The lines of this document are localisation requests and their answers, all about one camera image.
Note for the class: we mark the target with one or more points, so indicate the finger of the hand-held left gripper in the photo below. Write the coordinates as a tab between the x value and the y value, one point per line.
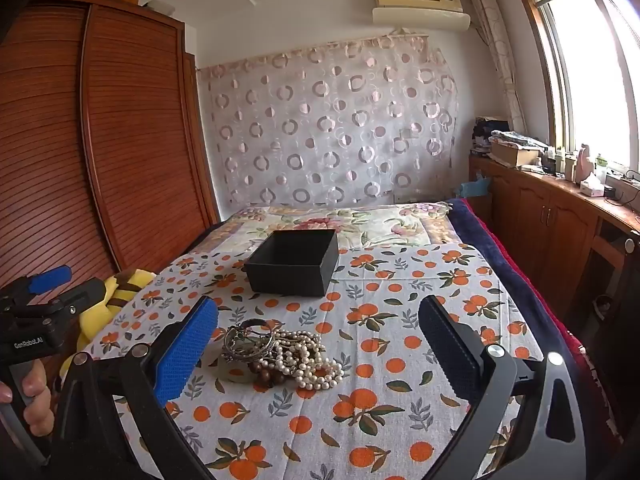
87	294
50	280

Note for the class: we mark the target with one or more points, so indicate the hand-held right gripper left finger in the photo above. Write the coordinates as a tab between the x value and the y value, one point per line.
190	355

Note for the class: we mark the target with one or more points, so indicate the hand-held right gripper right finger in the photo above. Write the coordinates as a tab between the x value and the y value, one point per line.
447	355

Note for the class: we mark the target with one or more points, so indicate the pale green jade bangle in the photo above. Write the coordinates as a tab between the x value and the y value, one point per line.
232	373

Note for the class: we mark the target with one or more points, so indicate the black box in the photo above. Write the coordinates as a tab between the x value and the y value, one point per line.
280	280

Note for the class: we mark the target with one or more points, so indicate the person's left hand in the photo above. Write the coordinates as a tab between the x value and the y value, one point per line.
37	405

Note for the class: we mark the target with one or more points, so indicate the yellow plush toy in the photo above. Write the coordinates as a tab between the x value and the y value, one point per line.
131	280

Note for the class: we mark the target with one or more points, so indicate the orange fruit print bedsheet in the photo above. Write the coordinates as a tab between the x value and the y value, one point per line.
390	310

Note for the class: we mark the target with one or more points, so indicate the dark blue blanket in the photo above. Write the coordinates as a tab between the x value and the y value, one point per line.
500	252

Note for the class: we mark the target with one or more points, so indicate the brown wooden wardrobe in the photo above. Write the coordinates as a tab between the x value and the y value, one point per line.
125	135

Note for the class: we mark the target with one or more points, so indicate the floral quilt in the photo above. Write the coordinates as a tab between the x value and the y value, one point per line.
350	220

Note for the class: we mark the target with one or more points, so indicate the low wooden cabinet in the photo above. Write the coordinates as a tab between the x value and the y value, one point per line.
530	210

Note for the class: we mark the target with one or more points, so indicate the light blue paper bag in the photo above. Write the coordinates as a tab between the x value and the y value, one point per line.
475	189

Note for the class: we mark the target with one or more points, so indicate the cardboard box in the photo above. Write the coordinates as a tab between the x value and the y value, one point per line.
515	156

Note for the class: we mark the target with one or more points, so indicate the white tissue box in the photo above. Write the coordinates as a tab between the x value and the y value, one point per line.
593	187

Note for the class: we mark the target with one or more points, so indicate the dark pile of clutter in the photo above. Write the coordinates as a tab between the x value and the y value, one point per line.
487	132

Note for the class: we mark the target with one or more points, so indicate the folded clothes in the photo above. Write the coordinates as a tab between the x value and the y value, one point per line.
515	137

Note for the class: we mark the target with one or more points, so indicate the pink bottle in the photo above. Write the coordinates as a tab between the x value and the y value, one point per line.
583	165

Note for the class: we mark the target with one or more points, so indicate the circle pattern sheer curtain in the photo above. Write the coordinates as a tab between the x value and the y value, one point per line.
325	125

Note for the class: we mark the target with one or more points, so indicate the window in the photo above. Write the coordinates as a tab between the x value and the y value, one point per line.
585	70

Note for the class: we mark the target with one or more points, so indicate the wall air conditioner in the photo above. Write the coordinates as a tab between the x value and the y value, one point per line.
420	7

